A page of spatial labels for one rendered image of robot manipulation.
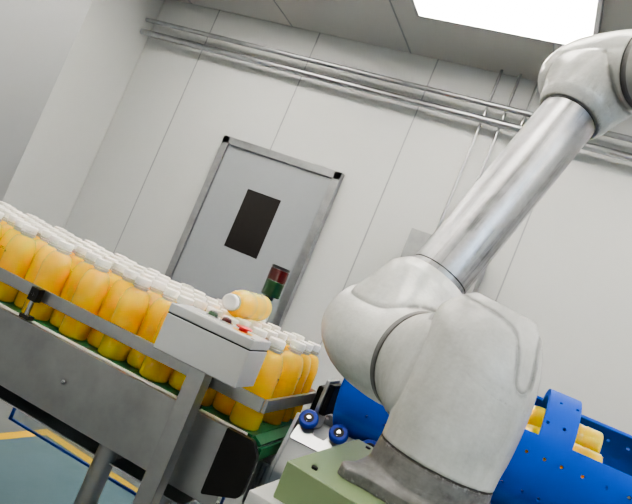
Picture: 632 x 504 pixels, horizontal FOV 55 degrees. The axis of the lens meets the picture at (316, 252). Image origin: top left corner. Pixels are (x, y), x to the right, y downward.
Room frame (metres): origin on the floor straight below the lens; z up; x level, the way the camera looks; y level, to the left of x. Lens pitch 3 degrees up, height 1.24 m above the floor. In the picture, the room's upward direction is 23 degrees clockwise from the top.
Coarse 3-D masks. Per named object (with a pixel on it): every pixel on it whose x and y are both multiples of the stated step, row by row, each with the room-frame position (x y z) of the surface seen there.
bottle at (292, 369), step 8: (288, 352) 1.48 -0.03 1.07; (296, 352) 1.48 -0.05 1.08; (288, 360) 1.47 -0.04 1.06; (296, 360) 1.47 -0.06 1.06; (288, 368) 1.47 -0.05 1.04; (296, 368) 1.47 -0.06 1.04; (280, 376) 1.47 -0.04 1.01; (288, 376) 1.47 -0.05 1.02; (296, 376) 1.48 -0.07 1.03; (280, 384) 1.47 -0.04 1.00; (288, 384) 1.47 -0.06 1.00; (296, 384) 1.49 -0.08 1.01; (280, 392) 1.47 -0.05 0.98; (288, 392) 1.47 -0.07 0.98; (264, 416) 1.47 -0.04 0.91; (272, 416) 1.47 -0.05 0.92; (280, 416) 1.48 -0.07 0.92; (272, 424) 1.47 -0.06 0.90
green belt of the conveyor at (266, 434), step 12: (48, 324) 1.54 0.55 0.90; (96, 348) 1.50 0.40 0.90; (156, 384) 1.40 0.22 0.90; (168, 384) 1.45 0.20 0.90; (204, 408) 1.37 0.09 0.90; (228, 420) 1.35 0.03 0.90; (252, 432) 1.34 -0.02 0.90; (264, 432) 1.39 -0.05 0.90; (276, 432) 1.43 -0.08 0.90; (264, 444) 1.34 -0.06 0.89; (276, 444) 1.40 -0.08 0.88; (264, 456) 1.35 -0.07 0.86
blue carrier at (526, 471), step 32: (352, 416) 1.34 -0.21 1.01; (384, 416) 1.30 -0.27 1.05; (544, 416) 1.24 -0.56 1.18; (576, 416) 1.23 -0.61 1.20; (544, 448) 1.20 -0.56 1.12; (608, 448) 1.39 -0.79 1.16; (512, 480) 1.22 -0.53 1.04; (544, 480) 1.19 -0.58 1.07; (576, 480) 1.17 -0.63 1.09; (608, 480) 1.16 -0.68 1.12
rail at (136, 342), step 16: (0, 272) 1.56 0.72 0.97; (16, 288) 1.54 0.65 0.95; (48, 304) 1.51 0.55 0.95; (64, 304) 1.49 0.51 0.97; (80, 320) 1.47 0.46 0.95; (96, 320) 1.46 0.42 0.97; (112, 336) 1.44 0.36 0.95; (128, 336) 1.43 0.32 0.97; (144, 352) 1.41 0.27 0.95; (160, 352) 1.40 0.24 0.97; (176, 368) 1.38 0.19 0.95; (224, 384) 1.34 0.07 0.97; (240, 400) 1.33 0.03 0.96; (256, 400) 1.32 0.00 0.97
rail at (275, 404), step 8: (312, 392) 1.64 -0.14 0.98; (272, 400) 1.34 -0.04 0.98; (280, 400) 1.39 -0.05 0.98; (288, 400) 1.45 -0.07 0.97; (296, 400) 1.51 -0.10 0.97; (304, 400) 1.58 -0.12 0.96; (312, 400) 1.65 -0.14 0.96; (264, 408) 1.32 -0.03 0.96; (272, 408) 1.36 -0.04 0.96; (280, 408) 1.41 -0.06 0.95
